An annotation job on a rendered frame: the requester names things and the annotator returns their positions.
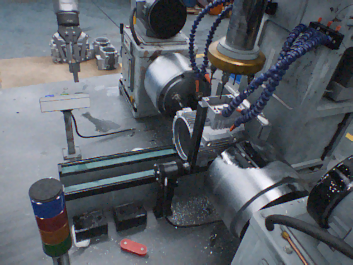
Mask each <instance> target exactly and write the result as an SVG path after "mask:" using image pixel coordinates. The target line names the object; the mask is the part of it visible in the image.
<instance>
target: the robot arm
mask: <svg viewBox="0 0 353 265"><path fill-rule="evenodd" d="M9 1H12V2H14V3H20V4H23V3H32V2H36V1H41V0H9ZM52 6H53V10H54V14H55V15H56V18H57V25H58V30H57V33H56V34H55V35H52V39H53V40H54V42H55V44H56V46H57V48H58V50H59V54H60V55H61V58H62V60H63V62H66V63H68V65H69V71H70V73H73V76H74V82H79V76H78V73H80V71H81V70H80V65H79V63H80V62H83V61H84V57H85V51H86V42H87V38H88V37H89V35H88V34H85V33H83V31H82V29H81V28H80V26H79V0H52ZM80 35H82V39H83V44H82V50H81V58H80V59H79V52H78V45H77V41H78V39H79V37H80ZM59 36H60V37H61V38H62V39H63V41H65V42H66V49H67V59H66V57H65V55H64V53H63V50H62V47H61V45H60V43H59ZM70 42H72V43H73V46H74V53H75V62H72V59H71V48H70Z"/></svg>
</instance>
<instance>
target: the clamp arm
mask: <svg viewBox="0 0 353 265"><path fill-rule="evenodd" d="M208 113H209V106H208V105H207V104H206V103H205V101H199V102H198V104H197V112H196V115H195V120H194V128H193V132H192V137H191V140H190V148H189V151H188V157H187V161H186V167H187V169H186V170H187V172H188V173H192V172H194V170H195V165H196V162H197V155H199V153H200V152H199V148H200V144H201V141H202V133H203V131H204V126H205V120H206V117H207V114H208ZM188 167H189V168H188Z"/></svg>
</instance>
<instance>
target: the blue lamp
mask: <svg viewBox="0 0 353 265"><path fill-rule="evenodd" d="M30 201H31V204H32V209H33V212H34V213H35V215H36V216H38V217H40V218H52V217H55V216H57V215H59V213H61V212H62V211H63V209H64V208H65V205H66V202H65V199H64V192H63V191H62V193H61V194H60V196H59V197H58V198H57V199H55V200H53V201H51V202H48V203H36V202H35V201H33V200H31V199H30Z"/></svg>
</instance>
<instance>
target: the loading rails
mask: <svg viewBox="0 0 353 265"><path fill-rule="evenodd" d="M175 148H176V146H175V144H168V145H164V146H158V147H154V148H148V149H141V150H135V151H129V152H125V153H116V154H112V155H106V156H97V157H93V158H87V159H83V160H78V161H70V162H64V163H58V164H57V165H58V169H59V180H60V182H61V183H62V185H63V192H64V199H65V202H66V208H67V218H68V220H72V217H73V216H79V215H83V214H86V213H91V212H95V211H99V210H103V209H104V210H105V211H109V210H111V209H114V207H116V206H120V205H123V204H130V203H134V202H137V201H141V200H142V201H143V202H146V201H150V200H155V199H157V195H158V183H157V181H156V177H155V175H154V173H153V172H154V164H155V163H157V162H167V161H173V160H174V159H177V158H179V156H178V153H177V152H176V151H177V150H176V149H175ZM173 152H174V153H173ZM179 159H180V158H179ZM181 161H182V160H181ZM213 161H214V160H213ZM213 161H208V164H207V166H204V167H199V165H196V166H195V170H194V172H192V173H188V172H187V170H184V175H183V177H179V178H177V179H178V187H175V188H174V195H173V200H172V202H173V203H174V202H176V201H178V196H177V194H179V193H182V192H189V191H193V190H196V189H202V188H203V189H204V185H203V183H204V177H205V173H206V172H207V170H208V167H209V166H210V165H211V164H212V162H213ZM182 164H185V163H183V162H182ZM204 190H205V189H204Z"/></svg>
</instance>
